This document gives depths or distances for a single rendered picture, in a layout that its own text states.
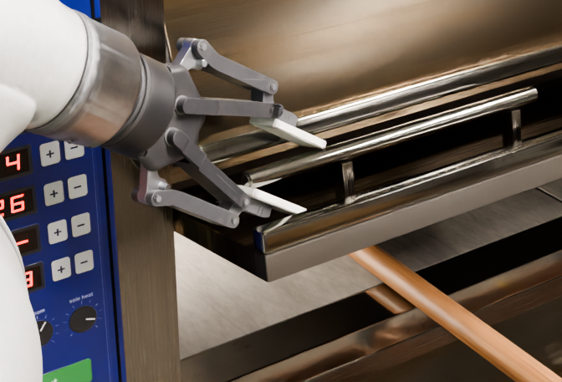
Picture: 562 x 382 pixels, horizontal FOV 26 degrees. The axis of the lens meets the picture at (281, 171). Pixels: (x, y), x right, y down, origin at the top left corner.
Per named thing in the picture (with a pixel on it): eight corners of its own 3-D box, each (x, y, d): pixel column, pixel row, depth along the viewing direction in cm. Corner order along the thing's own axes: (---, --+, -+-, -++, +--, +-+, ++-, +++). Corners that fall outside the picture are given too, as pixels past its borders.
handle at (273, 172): (256, 238, 102) (246, 233, 104) (540, 144, 119) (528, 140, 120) (248, 174, 101) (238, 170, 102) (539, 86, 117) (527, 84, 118)
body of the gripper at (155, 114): (90, 35, 92) (176, 74, 98) (57, 142, 91) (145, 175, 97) (155, 41, 86) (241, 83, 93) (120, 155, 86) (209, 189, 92)
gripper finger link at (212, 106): (148, 111, 94) (149, 93, 94) (249, 113, 103) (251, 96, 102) (181, 116, 92) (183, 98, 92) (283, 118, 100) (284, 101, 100)
